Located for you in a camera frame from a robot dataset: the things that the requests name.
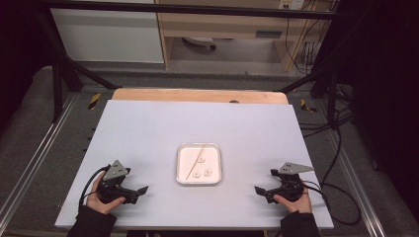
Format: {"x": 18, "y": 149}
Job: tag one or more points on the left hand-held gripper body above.
{"x": 112, "y": 189}

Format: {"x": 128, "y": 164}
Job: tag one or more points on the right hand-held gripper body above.
{"x": 290, "y": 187}

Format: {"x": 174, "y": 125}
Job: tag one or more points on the aluminium floor rail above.
{"x": 39, "y": 148}
{"x": 359, "y": 184}

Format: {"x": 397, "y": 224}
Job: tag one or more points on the person's right hand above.
{"x": 299, "y": 205}

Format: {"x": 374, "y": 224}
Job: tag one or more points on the white square tray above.
{"x": 214, "y": 151}

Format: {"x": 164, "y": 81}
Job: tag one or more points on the thin wooden stick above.
{"x": 194, "y": 164}

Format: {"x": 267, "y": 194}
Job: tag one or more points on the dark curtain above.
{"x": 19, "y": 49}
{"x": 388, "y": 98}

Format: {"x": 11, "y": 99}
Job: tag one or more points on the person's left hand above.
{"x": 99, "y": 204}

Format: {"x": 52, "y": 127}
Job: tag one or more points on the white cabinet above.
{"x": 105, "y": 36}

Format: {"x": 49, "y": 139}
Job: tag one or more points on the light wooden desk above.
{"x": 214, "y": 24}

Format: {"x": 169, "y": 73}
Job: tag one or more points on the black metal frame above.
{"x": 197, "y": 8}

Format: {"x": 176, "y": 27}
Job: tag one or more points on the white wall socket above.
{"x": 291, "y": 4}

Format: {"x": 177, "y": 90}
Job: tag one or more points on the office chair base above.
{"x": 201, "y": 41}

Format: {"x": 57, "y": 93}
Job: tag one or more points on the wooden board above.
{"x": 197, "y": 96}

